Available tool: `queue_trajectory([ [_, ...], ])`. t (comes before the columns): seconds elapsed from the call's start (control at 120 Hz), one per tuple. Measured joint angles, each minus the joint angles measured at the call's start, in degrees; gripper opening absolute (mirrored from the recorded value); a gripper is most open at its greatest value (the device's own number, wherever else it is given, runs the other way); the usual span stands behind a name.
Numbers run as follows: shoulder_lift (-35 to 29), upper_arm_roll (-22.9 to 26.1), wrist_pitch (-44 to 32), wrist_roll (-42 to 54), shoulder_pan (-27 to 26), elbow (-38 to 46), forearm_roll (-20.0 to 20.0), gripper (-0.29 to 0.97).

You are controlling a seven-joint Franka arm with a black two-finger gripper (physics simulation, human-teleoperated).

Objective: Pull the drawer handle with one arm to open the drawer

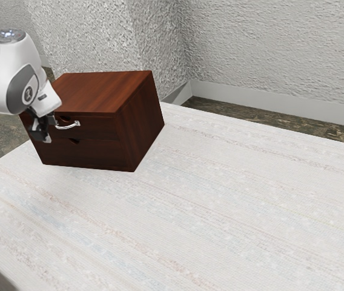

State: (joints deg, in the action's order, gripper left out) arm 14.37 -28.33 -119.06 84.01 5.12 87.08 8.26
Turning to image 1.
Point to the dark brown wooden drawer cabinet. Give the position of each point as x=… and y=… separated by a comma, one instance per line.
x=105, y=100

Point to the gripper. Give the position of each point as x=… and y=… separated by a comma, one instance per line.
x=36, y=120

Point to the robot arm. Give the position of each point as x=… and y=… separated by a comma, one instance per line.
x=5, y=78

